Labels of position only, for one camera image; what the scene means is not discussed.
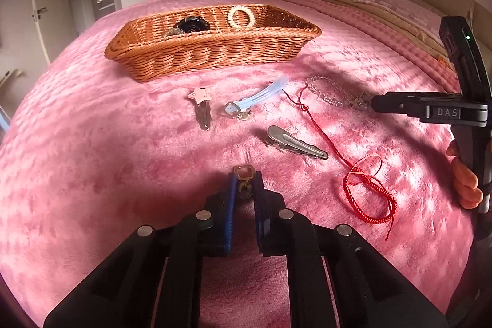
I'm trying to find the red braided string bracelet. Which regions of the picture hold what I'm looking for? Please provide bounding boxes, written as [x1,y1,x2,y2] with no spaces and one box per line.
[283,85,398,240]

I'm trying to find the small gold square clip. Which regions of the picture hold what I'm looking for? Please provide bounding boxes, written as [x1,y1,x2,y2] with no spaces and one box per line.
[232,165,255,199]

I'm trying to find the brown wicker basket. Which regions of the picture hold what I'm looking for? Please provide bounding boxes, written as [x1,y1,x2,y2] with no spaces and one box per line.
[105,4,322,83]

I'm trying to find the black hair accessory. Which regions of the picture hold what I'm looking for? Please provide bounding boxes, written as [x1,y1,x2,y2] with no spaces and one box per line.
[175,16,211,34]

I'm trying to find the person's right hand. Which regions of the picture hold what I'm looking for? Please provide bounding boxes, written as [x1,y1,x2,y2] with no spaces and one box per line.
[447,140,484,210]

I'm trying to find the pink quilted pillow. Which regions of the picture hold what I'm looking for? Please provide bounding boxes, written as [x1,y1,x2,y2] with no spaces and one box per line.
[353,0,456,46]

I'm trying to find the pink star hair clip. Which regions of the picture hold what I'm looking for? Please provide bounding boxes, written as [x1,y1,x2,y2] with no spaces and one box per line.
[188,87,213,132]

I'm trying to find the clear crystal bead bracelet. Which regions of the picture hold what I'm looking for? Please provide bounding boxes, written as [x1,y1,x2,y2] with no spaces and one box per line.
[305,75,373,111]

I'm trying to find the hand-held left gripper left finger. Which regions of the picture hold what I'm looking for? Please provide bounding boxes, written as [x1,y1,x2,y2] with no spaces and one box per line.
[43,174,237,328]

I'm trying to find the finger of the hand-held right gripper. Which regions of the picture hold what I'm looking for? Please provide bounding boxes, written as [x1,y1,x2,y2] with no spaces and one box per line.
[371,91,423,118]

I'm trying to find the silver alligator hair clip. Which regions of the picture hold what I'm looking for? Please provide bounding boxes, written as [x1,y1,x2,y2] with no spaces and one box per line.
[265,125,330,160]

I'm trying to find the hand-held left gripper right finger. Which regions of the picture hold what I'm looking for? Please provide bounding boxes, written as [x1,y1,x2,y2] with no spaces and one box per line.
[252,170,450,328]

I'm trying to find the white pearl bracelet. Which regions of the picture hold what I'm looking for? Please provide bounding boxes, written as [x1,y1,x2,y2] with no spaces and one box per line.
[226,6,256,30]

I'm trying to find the pink plush blanket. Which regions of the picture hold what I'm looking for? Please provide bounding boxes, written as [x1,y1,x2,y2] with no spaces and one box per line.
[0,0,482,328]

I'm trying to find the light blue hair clip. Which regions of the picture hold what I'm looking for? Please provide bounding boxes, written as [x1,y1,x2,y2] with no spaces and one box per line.
[234,76,289,110]

